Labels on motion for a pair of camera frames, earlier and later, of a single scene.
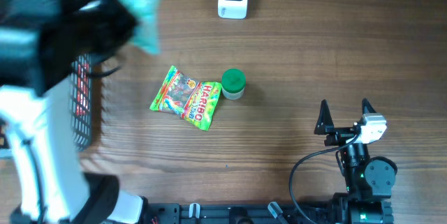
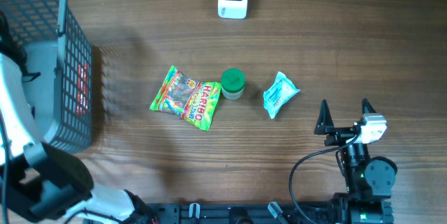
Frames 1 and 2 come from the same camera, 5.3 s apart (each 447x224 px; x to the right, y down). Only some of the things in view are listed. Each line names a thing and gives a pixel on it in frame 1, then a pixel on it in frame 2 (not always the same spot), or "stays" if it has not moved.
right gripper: [325, 125] stays
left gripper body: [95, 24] → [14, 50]
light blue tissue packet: [143, 3] → [282, 89]
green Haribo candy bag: [192, 100] stays
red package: [83, 87] stays
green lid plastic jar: [233, 81] stays
